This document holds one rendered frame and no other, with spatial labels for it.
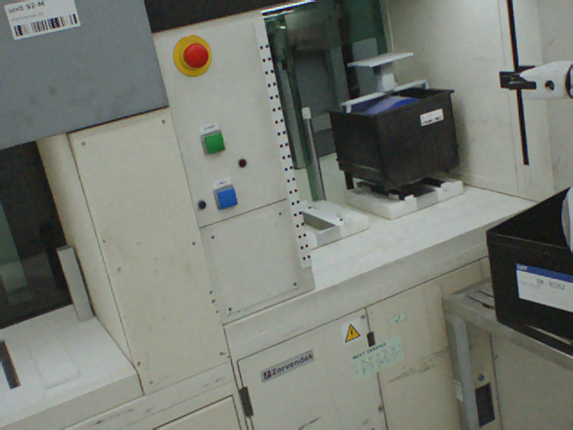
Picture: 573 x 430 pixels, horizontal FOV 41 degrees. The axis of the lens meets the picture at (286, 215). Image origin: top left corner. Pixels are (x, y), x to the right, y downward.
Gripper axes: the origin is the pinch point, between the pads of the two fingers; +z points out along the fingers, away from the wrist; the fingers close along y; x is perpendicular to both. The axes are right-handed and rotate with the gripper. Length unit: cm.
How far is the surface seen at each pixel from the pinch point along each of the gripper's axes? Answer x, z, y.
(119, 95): 13, 14, -69
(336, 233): -30, 34, -25
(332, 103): -16, 104, 18
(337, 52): 0, 98, 20
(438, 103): -8.8, 33.7, 6.6
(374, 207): -30, 40, -11
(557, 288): -33.4, -16.8, -11.4
